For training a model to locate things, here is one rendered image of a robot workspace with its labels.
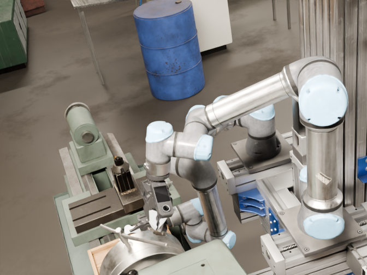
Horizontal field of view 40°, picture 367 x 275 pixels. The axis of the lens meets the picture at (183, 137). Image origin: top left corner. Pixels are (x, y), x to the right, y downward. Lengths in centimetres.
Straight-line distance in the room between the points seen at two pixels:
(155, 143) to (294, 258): 66
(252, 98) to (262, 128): 59
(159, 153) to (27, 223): 272
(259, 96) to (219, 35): 443
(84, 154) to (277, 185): 112
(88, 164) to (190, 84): 247
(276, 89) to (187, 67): 354
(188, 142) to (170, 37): 341
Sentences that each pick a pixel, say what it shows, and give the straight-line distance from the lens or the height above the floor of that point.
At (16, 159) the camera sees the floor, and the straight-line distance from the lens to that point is 489.
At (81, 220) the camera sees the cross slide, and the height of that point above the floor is 97.
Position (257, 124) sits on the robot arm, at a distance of 203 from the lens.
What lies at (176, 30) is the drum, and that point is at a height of 73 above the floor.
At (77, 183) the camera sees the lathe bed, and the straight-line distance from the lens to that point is 273.
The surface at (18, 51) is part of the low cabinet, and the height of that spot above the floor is 25.
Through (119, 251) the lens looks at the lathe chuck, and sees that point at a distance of 174.
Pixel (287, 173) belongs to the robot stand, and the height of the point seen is 107.
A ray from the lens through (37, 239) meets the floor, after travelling 388.
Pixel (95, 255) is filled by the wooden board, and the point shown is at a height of 89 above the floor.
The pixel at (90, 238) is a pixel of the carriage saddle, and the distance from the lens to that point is 234.
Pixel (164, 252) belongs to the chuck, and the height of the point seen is 122.
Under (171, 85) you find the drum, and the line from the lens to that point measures 499.
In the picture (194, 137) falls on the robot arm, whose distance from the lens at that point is 142.
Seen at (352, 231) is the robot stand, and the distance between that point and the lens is 178.
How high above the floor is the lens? 241
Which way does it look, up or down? 33 degrees down
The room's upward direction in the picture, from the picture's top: 11 degrees counter-clockwise
